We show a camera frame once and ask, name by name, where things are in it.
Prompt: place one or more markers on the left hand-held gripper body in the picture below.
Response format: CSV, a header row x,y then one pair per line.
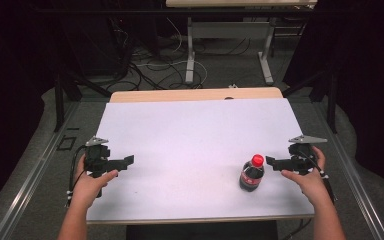
x,y
96,158

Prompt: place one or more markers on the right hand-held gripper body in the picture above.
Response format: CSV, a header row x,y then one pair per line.
x,y
302,156

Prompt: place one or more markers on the red bottle cap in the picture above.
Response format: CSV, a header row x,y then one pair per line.
x,y
257,160

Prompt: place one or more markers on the dark cola bottle red label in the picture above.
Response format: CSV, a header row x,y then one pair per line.
x,y
250,178

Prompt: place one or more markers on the person's left hand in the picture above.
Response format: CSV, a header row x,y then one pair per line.
x,y
90,186

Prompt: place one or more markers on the person's right hand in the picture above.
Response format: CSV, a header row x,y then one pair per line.
x,y
310,185

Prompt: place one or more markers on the black metal stand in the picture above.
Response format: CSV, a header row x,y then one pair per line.
x,y
331,100
59,103

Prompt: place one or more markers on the white table sheet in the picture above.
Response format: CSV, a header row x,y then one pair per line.
x,y
196,133

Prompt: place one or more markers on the light wooden table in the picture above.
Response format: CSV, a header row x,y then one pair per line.
x,y
180,95

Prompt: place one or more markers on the dark curtain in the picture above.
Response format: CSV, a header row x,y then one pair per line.
x,y
10,83
370,83

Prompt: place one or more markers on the white metal-legged desk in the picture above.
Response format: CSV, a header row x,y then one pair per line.
x,y
228,30

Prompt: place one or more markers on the aluminium floor rail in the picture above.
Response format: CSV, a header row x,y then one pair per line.
x,y
353,180
30,180

